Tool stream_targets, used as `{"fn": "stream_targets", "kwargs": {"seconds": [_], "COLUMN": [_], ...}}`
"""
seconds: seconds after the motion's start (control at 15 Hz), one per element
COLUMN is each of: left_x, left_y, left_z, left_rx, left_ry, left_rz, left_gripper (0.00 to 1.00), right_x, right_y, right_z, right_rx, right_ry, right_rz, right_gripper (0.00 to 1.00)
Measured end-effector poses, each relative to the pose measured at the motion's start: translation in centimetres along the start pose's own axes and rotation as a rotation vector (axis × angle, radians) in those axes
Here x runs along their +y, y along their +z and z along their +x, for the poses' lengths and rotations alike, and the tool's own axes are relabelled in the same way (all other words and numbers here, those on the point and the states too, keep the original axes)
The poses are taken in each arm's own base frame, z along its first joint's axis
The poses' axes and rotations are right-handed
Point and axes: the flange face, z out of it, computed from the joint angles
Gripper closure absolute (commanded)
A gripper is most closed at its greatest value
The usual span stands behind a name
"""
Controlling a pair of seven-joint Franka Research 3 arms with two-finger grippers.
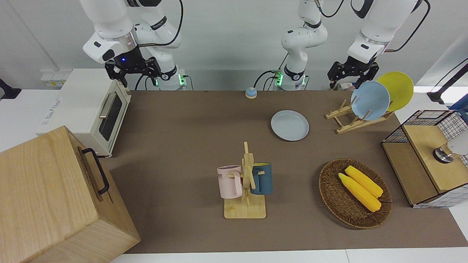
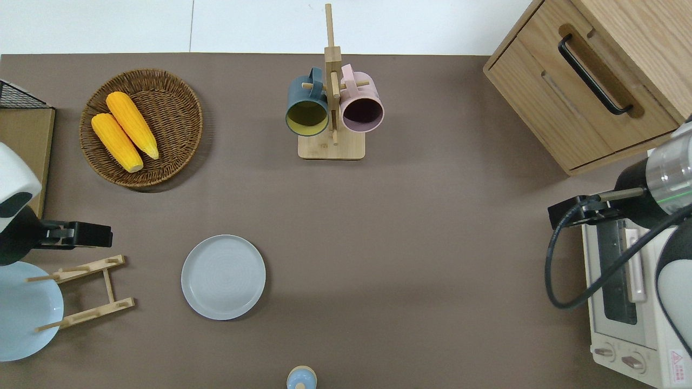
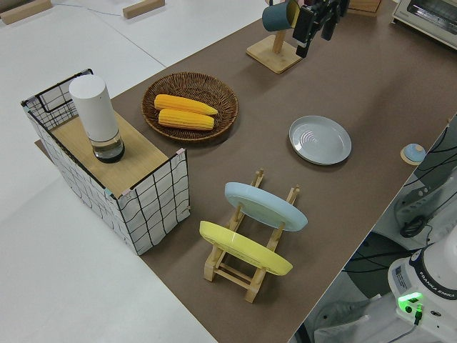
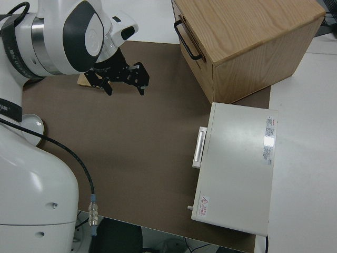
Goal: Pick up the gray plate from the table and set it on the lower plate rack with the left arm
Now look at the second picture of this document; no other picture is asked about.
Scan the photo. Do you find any wooden cabinet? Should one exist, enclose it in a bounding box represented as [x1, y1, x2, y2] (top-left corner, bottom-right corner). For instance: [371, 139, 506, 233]
[483, 0, 692, 176]

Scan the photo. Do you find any yellow corn cob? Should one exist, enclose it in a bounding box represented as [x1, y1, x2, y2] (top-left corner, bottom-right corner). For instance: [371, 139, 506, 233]
[91, 112, 144, 173]
[106, 91, 160, 160]

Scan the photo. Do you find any gray plate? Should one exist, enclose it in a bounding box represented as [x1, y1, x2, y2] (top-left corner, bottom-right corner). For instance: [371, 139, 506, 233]
[181, 234, 267, 320]

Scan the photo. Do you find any brown table mat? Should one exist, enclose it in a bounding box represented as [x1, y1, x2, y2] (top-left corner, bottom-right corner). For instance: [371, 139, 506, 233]
[0, 52, 692, 389]

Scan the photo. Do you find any light blue plate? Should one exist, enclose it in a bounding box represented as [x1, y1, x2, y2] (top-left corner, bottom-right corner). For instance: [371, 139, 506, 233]
[0, 261, 64, 362]

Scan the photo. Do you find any cream toaster oven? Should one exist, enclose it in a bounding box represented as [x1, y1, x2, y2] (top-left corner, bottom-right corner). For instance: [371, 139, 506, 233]
[581, 149, 692, 389]

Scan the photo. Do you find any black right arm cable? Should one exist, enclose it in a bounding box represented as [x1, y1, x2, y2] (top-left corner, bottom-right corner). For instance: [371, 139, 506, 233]
[544, 199, 692, 310]

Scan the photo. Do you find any brown wicker basket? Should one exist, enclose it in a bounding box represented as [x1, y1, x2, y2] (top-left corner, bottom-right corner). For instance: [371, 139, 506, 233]
[79, 69, 204, 188]

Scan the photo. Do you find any wire grid shelf box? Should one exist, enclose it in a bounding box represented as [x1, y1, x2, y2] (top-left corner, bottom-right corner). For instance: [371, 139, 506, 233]
[0, 79, 56, 219]

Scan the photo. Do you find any wooden plate rack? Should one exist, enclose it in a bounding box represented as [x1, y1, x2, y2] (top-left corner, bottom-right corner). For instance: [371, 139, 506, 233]
[26, 255, 136, 332]

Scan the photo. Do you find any black cabinet handle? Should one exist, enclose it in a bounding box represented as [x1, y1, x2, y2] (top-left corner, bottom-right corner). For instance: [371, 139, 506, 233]
[558, 34, 633, 116]

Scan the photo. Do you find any wooden mug tree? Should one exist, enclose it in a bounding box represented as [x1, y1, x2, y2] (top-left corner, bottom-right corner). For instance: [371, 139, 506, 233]
[298, 4, 371, 160]

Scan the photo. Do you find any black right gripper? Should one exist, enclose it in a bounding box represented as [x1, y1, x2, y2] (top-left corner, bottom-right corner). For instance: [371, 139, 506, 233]
[548, 196, 622, 229]

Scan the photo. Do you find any pink mug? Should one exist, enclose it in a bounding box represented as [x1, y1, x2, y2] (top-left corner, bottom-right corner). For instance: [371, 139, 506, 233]
[340, 64, 385, 133]

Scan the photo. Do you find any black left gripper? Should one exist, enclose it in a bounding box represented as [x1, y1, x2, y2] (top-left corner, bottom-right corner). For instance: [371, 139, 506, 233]
[38, 220, 113, 250]

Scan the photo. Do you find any dark blue mug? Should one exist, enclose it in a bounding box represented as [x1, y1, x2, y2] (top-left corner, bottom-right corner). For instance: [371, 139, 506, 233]
[285, 67, 330, 137]

